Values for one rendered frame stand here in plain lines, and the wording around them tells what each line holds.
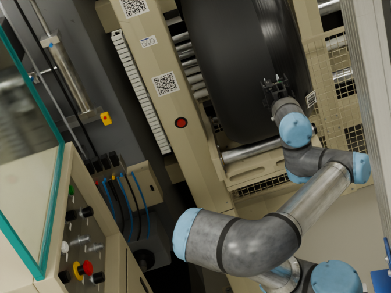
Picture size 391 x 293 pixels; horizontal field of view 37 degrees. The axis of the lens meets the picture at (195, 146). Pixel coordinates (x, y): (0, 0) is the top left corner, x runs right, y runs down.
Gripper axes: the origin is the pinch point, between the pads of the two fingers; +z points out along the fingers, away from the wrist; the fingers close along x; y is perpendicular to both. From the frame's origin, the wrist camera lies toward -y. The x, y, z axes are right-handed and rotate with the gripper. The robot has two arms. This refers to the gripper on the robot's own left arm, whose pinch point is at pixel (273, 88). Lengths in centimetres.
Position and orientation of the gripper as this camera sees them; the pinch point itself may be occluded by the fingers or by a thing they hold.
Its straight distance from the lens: 174.6
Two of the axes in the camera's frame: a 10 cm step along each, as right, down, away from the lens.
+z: -0.7, -4.5, 8.9
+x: -9.4, 3.2, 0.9
